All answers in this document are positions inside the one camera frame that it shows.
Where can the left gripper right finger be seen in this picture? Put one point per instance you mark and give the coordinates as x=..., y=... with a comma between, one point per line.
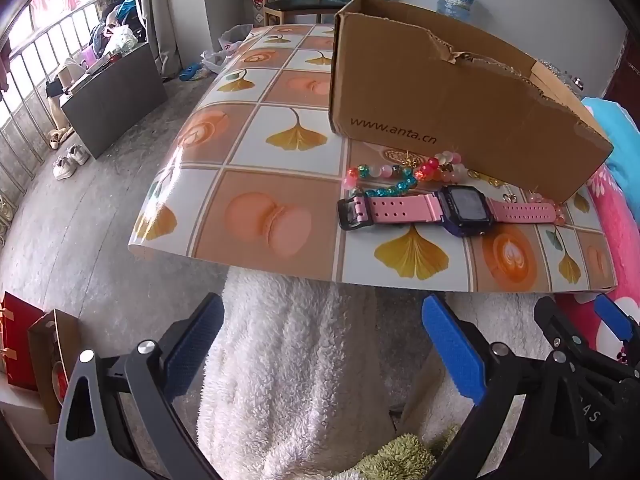
x=551, y=442

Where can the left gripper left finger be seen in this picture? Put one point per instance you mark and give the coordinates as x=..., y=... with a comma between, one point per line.
x=94, y=439

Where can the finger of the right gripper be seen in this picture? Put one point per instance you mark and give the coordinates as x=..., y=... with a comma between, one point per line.
x=575, y=344
x=619, y=318

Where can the pink strap smartwatch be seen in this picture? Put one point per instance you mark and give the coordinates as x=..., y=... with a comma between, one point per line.
x=461, y=210

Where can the gold pendant charm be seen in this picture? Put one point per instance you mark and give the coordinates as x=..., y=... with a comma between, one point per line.
x=402, y=158

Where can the brown paper bag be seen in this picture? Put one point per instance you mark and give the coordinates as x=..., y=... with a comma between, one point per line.
x=54, y=346

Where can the pink floral blanket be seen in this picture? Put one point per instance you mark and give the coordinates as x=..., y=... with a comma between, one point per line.
x=622, y=234

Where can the red gift bag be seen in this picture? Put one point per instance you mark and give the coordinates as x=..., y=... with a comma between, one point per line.
x=17, y=317

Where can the blue pillow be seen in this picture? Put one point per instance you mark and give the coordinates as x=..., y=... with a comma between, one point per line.
x=623, y=133

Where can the white shoe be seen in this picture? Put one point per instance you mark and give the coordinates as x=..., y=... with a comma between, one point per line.
x=78, y=154
x=64, y=168

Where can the patterned tablecloth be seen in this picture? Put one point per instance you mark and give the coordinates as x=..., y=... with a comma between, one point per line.
x=254, y=175

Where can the brown cardboard box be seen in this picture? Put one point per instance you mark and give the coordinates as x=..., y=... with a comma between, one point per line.
x=413, y=79

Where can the dark grey cabinet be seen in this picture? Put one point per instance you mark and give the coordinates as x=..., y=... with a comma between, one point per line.
x=110, y=102

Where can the blue water bottle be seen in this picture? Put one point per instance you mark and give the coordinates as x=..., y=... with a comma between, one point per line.
x=458, y=9

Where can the white plastic bag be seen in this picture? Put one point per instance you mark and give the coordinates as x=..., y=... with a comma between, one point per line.
x=229, y=42

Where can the grey curtain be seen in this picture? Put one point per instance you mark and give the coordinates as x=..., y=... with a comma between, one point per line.
x=160, y=34

